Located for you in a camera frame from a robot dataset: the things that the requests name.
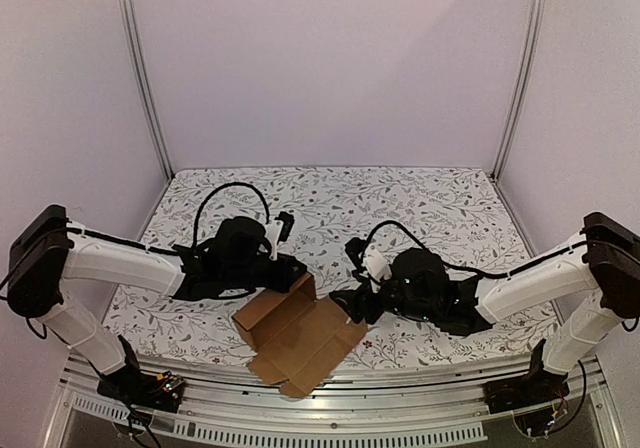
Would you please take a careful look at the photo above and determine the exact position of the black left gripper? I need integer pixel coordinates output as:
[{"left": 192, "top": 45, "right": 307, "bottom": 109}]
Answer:
[{"left": 222, "top": 253, "right": 307, "bottom": 294}]

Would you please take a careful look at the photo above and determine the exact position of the brown cardboard box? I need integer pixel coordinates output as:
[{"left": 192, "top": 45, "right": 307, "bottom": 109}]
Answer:
[{"left": 233, "top": 274, "right": 368, "bottom": 399}]

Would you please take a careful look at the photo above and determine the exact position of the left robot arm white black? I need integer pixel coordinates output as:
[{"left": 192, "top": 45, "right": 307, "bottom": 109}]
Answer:
[{"left": 1, "top": 205, "right": 307, "bottom": 402}]

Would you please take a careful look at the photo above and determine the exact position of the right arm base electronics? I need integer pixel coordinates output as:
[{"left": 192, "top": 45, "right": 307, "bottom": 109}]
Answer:
[{"left": 482, "top": 340, "right": 569, "bottom": 437}]

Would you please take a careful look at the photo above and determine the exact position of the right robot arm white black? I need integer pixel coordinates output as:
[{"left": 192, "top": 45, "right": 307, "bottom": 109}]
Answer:
[{"left": 329, "top": 212, "right": 639, "bottom": 404}]

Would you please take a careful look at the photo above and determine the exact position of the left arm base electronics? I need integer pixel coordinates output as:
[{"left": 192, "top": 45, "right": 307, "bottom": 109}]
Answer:
[{"left": 97, "top": 335, "right": 186, "bottom": 413}]

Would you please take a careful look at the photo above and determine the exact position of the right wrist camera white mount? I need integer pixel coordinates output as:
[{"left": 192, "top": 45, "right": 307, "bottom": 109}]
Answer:
[{"left": 345, "top": 237, "right": 392, "bottom": 283}]

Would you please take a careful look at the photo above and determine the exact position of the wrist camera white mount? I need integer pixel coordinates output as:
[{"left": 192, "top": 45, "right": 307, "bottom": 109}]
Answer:
[
  {"left": 345, "top": 237, "right": 392, "bottom": 283},
  {"left": 265, "top": 211, "right": 295, "bottom": 261}
]

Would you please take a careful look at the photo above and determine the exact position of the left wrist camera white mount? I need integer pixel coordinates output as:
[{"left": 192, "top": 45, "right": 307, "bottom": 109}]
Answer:
[{"left": 265, "top": 211, "right": 295, "bottom": 261}]

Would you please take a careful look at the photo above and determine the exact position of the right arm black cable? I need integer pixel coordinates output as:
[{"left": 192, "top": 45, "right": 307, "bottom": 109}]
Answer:
[{"left": 362, "top": 219, "right": 591, "bottom": 282}]

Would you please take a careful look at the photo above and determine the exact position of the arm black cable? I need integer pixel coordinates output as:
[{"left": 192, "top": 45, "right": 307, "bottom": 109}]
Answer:
[
  {"left": 362, "top": 219, "right": 591, "bottom": 282},
  {"left": 64, "top": 181, "right": 274, "bottom": 259}
]

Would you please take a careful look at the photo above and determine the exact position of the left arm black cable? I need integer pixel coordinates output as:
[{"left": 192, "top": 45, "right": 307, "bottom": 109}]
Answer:
[{"left": 64, "top": 181, "right": 274, "bottom": 259}]

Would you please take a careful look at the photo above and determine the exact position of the aluminium front rail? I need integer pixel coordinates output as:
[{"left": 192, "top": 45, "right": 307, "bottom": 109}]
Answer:
[{"left": 43, "top": 355, "right": 627, "bottom": 447}]

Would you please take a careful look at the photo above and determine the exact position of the left aluminium frame post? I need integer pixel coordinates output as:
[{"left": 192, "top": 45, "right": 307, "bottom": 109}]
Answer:
[{"left": 118, "top": 0, "right": 175, "bottom": 181}]

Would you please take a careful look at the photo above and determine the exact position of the aluminium frame post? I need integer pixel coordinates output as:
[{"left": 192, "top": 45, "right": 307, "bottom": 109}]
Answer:
[
  {"left": 490, "top": 0, "right": 546, "bottom": 184},
  {"left": 118, "top": 0, "right": 175, "bottom": 181}
]

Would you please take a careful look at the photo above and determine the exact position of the right aluminium frame post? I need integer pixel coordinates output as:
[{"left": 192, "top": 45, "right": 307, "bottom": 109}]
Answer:
[{"left": 490, "top": 0, "right": 546, "bottom": 184}]

